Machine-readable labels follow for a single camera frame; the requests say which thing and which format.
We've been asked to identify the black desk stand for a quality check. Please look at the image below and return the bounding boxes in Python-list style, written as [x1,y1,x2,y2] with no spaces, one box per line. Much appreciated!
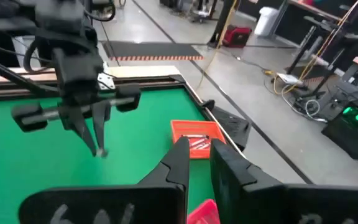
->
[286,14,358,96]

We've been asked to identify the white trash bin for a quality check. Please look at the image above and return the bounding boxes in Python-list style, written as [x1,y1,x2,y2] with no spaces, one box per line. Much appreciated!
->
[253,6,281,38]

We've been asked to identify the orange plastic basket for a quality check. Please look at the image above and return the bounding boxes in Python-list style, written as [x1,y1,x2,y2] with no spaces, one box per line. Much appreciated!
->
[170,119,227,161]

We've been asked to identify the black computer green lights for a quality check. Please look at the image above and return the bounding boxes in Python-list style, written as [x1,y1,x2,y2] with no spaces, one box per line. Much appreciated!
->
[321,101,358,161]

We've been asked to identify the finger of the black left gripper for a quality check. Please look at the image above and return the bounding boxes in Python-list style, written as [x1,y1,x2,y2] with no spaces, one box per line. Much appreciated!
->
[69,107,98,157]
[91,101,111,154]

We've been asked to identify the red plastic basket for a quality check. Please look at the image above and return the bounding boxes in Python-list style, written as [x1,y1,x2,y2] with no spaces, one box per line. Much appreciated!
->
[186,198,222,224]

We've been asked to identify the red and black bag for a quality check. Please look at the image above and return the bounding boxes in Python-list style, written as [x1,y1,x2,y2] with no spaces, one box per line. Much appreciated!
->
[221,24,253,49]

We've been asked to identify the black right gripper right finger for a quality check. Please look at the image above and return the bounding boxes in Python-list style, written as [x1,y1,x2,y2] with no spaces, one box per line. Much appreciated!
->
[209,138,358,224]

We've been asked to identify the white power strip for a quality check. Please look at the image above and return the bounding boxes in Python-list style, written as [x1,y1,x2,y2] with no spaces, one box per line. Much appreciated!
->
[275,72,305,86]

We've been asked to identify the white coiled cable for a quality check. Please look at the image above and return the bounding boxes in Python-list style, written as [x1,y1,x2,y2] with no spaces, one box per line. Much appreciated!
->
[280,83,328,124]

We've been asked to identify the black mat with striped edge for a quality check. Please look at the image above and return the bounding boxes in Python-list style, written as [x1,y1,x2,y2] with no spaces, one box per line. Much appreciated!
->
[102,40,204,62]

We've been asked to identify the yellow cable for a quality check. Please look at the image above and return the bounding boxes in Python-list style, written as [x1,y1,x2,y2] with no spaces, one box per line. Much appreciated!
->
[195,0,239,91]

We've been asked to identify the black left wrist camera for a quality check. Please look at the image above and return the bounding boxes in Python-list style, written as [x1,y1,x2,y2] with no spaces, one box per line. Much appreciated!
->
[53,46,104,94]

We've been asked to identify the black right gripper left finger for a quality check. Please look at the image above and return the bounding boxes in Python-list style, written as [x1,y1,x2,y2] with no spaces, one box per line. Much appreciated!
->
[17,136,191,224]

